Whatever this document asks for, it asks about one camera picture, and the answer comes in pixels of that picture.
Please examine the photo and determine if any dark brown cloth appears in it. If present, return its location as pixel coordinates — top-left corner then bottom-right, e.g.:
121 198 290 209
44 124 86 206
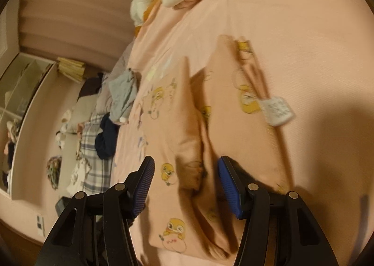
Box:
78 72 105 100

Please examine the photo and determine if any white shelf unit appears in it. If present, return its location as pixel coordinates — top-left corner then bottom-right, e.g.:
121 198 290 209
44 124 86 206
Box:
0 52 57 197

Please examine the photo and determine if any grey garment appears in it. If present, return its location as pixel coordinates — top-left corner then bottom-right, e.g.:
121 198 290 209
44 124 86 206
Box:
109 69 141 124

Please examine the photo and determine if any pink bed sheet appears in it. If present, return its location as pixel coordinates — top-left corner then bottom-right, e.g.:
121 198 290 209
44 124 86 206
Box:
111 0 374 266

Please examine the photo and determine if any white orange fleece blanket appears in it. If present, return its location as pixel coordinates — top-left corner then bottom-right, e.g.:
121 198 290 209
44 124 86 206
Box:
130 0 165 39

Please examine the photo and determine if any pink cartoon print garment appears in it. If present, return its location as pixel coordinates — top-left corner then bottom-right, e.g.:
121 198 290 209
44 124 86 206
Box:
136 34 296 255

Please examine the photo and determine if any floral cloth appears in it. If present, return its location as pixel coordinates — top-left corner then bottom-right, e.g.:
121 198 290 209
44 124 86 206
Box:
46 156 62 191

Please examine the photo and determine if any pale grey cloth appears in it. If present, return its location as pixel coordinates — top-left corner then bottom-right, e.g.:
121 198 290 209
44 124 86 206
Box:
95 45 133 114

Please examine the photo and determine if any black box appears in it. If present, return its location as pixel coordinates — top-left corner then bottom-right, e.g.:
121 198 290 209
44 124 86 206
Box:
55 197 71 217

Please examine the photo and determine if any pink curtain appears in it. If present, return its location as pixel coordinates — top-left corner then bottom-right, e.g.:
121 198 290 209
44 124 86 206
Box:
18 0 141 69

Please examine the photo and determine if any white pillow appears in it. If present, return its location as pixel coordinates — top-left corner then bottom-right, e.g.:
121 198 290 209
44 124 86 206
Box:
62 95 99 135

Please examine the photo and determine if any plaid cloth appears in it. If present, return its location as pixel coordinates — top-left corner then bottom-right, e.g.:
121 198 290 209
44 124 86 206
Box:
79 110 115 194

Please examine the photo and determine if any white wall socket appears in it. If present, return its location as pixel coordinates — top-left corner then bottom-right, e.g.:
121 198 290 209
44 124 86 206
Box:
36 215 46 237

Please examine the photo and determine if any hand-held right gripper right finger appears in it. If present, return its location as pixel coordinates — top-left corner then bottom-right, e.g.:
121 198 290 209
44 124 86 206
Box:
218 155 339 266

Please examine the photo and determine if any dark navy cloth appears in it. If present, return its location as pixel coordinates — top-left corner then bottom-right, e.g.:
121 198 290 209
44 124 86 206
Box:
95 112 121 160

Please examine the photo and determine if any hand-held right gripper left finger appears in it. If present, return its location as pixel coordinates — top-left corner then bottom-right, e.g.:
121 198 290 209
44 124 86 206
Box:
35 155 155 266

